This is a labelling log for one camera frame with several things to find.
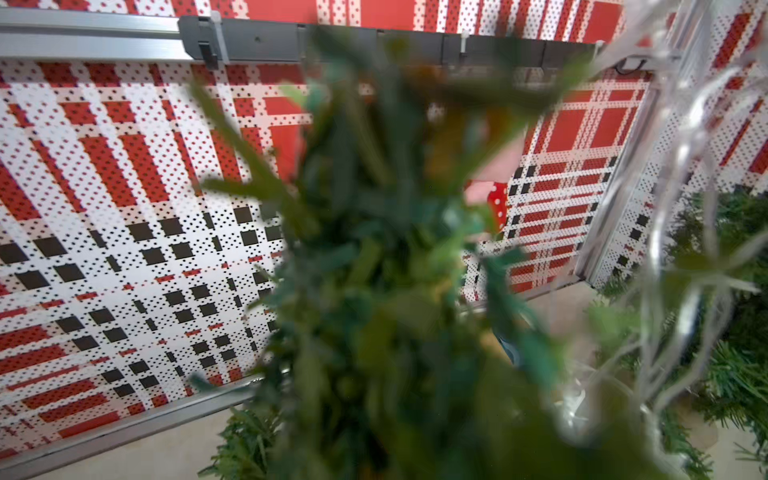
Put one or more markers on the small christmas tree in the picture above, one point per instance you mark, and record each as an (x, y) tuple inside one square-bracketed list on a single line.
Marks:
[(689, 327), (375, 369)]

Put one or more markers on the clear star string light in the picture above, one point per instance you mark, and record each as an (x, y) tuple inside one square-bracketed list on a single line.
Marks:
[(696, 48)]

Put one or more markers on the pink pig plush toy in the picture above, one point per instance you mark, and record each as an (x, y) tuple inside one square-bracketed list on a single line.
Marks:
[(486, 186)]

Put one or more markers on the white wooden tissue box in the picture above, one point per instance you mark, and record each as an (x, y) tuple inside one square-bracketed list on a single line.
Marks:
[(517, 348)]

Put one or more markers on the black hook rail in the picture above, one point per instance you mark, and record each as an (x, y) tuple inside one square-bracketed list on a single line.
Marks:
[(228, 41)]

